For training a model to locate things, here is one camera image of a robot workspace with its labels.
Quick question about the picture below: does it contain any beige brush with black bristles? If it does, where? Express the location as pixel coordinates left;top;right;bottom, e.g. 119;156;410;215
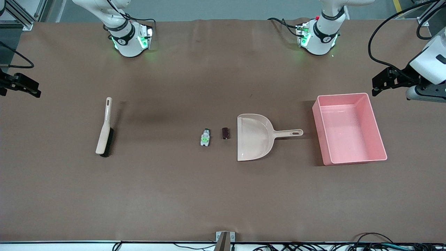
95;97;115;157

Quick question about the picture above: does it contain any black cable bundle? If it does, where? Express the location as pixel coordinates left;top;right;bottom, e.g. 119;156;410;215
254;241;446;251

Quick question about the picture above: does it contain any thin black cable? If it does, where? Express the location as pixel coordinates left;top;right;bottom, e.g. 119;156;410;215
174;243;216;251

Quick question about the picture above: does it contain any black hanging cable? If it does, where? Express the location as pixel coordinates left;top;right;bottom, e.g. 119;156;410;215
416;0;446;40

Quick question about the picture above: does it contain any black looped cable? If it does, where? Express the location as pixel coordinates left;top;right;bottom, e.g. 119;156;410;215
354;232;396;246

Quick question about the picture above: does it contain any brown table mat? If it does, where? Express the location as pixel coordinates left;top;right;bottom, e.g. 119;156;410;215
0;18;446;243

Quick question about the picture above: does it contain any pink plastic bin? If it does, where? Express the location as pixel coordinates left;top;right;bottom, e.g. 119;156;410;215
312;93;388;166

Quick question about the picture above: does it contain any beige plastic dustpan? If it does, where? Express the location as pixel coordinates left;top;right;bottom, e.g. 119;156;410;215
237;114;304;162

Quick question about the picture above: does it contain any black arm base cable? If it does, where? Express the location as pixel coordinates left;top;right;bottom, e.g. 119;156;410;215
124;13;156;27
268;17;301;37

